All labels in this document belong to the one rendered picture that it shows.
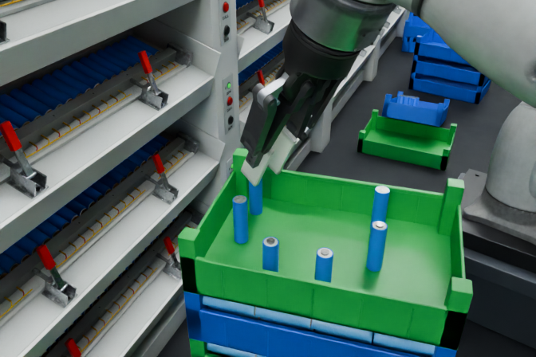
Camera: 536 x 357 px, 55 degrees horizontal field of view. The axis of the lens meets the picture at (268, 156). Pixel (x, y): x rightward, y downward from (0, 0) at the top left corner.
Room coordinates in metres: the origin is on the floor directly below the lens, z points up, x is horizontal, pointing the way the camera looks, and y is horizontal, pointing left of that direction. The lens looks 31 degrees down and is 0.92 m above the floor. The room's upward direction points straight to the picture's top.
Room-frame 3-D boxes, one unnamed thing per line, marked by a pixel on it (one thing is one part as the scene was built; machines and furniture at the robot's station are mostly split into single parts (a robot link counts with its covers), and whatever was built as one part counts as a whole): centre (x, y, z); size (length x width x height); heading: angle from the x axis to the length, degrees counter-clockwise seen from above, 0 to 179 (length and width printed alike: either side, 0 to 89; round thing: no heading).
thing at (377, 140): (1.58, -0.49, 0.04); 0.30 x 0.20 x 0.08; 66
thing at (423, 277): (0.48, -0.07, 0.52); 0.30 x 0.20 x 0.08; 74
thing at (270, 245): (0.43, 0.00, 0.52); 0.02 x 0.02 x 0.06
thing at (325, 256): (0.41, -0.06, 0.52); 0.02 x 0.02 x 0.06
